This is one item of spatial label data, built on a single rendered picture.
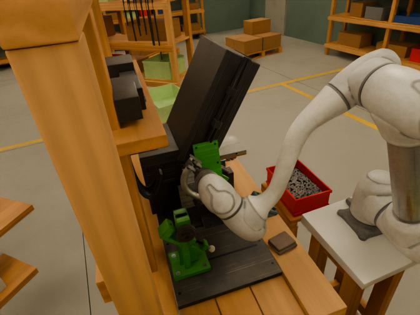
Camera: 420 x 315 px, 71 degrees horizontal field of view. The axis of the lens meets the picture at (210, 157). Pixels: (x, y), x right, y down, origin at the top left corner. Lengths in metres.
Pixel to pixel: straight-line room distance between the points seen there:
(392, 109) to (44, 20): 0.71
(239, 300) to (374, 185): 0.69
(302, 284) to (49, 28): 1.11
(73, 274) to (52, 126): 2.24
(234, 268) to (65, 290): 1.61
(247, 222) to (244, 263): 0.32
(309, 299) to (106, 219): 0.85
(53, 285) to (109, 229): 2.10
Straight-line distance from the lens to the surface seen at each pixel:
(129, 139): 0.83
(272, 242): 1.32
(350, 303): 1.65
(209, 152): 1.31
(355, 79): 0.91
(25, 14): 0.44
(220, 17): 11.18
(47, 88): 0.46
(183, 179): 1.29
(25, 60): 0.45
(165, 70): 4.00
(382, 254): 1.45
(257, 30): 7.96
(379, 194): 1.34
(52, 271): 2.77
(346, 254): 1.39
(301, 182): 1.73
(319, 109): 0.92
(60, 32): 0.44
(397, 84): 0.83
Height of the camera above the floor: 1.92
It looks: 33 degrees down
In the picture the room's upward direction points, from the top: 5 degrees counter-clockwise
